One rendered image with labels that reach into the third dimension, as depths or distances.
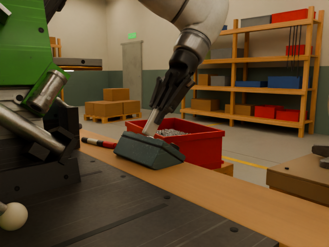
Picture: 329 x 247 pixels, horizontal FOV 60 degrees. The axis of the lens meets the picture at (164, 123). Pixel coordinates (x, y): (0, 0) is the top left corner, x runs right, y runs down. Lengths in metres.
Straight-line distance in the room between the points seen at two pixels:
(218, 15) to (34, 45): 0.46
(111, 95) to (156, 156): 6.71
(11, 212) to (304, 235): 0.33
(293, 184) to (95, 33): 10.54
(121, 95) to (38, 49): 6.84
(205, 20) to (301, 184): 0.45
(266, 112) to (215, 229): 5.51
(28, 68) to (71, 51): 9.91
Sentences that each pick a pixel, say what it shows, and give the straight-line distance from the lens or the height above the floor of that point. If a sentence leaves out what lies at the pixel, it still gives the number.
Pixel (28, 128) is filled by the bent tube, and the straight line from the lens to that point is 0.52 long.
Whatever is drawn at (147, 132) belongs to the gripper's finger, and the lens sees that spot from 0.70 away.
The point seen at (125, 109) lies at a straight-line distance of 7.01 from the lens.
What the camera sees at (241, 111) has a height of 0.34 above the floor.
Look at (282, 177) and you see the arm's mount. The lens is 0.65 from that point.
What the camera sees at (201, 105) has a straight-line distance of 6.83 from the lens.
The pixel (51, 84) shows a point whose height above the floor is 1.07.
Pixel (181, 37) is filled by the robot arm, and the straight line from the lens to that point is 0.78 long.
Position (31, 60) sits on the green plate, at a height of 1.12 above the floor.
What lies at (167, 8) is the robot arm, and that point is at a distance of 0.79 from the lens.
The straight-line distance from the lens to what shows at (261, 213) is 0.43.
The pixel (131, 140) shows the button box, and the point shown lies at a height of 0.94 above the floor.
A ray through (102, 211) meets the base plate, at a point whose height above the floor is 0.90.
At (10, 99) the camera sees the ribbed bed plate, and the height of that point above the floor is 1.05.
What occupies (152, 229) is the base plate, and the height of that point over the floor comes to 0.90.
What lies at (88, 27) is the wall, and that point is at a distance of 10.88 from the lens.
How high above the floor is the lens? 1.09
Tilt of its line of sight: 10 degrees down
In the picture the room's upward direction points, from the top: straight up
